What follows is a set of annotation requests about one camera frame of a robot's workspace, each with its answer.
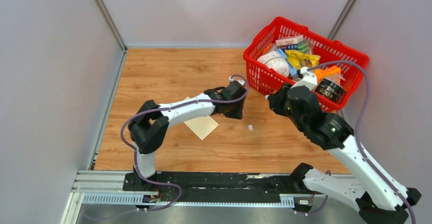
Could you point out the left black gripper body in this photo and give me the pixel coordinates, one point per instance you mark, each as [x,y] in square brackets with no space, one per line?
[236,109]

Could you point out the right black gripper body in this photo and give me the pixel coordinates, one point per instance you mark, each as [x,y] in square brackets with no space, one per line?
[279,105]

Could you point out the cream paper envelope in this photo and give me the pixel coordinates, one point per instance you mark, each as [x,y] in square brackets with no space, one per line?
[202,126]

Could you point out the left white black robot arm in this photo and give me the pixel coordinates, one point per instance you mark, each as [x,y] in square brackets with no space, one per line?
[146,130]

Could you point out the blue flat package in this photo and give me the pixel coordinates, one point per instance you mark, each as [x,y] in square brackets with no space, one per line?
[285,68]

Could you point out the black round can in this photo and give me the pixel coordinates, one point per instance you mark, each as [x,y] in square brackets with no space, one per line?
[330,90]

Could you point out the orange package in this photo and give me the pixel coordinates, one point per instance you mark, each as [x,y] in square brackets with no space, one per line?
[332,73]

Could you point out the yellow snack bag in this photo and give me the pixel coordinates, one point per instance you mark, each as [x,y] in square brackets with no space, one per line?
[299,59]

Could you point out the white round pouch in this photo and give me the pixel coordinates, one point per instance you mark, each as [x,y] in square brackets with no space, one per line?
[270,60]

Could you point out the green blue packet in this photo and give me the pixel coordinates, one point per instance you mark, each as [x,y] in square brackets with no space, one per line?
[303,47]

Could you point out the red plastic shopping basket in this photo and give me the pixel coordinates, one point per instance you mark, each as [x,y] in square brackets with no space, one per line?
[333,53]

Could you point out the white red box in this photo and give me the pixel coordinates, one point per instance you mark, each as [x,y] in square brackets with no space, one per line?
[290,40]

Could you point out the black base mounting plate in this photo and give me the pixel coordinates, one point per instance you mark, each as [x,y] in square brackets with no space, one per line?
[223,189]

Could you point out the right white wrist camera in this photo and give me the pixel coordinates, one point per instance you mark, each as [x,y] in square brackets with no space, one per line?
[308,79]

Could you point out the aluminium frame rail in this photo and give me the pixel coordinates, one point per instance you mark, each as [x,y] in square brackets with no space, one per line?
[98,197]

